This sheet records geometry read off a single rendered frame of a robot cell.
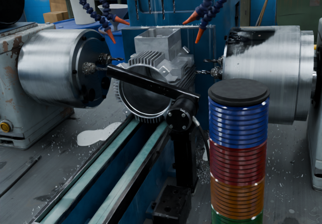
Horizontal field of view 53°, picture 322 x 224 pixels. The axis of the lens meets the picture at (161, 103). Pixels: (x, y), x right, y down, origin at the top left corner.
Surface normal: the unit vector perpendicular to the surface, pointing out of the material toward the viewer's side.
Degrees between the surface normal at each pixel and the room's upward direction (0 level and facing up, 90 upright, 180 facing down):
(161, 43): 90
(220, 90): 0
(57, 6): 79
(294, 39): 28
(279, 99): 96
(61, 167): 0
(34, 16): 90
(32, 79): 88
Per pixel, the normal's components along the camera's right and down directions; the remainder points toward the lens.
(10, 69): 0.94, 0.06
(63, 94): -0.29, 0.66
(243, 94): -0.08, -0.91
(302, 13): -0.37, 0.33
